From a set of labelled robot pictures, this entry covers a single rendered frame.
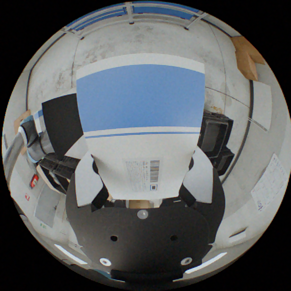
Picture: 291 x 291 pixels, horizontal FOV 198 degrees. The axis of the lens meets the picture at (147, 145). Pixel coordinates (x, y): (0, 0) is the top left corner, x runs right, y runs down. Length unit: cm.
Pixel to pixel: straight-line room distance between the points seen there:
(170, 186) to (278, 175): 253
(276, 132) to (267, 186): 113
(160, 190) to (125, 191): 5
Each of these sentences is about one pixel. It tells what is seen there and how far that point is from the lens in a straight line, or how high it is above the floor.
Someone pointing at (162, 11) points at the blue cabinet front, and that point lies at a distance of 160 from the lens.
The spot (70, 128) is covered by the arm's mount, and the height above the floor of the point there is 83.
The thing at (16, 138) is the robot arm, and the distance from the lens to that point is 54.
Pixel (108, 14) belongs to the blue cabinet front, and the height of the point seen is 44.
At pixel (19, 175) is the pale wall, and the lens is 357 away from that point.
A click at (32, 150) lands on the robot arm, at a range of 60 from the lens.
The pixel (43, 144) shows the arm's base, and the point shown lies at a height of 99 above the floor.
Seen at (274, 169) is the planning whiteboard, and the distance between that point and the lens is 256.
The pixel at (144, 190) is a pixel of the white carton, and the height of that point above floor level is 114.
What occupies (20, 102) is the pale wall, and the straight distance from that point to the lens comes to 376.
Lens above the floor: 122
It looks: 58 degrees down
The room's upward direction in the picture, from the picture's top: 175 degrees clockwise
